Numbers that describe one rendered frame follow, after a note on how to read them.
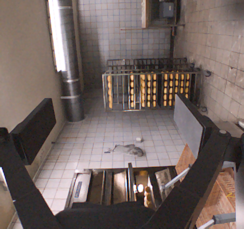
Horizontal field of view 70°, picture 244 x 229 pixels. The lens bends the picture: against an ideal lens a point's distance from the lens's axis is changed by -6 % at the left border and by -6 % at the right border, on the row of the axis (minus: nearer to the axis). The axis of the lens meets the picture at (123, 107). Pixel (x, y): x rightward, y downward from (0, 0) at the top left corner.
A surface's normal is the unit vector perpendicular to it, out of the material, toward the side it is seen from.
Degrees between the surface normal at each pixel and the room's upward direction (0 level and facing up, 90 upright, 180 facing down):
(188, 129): 0
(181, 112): 0
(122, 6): 90
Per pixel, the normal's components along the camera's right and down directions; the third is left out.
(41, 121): 1.00, -0.04
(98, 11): 0.02, 0.39
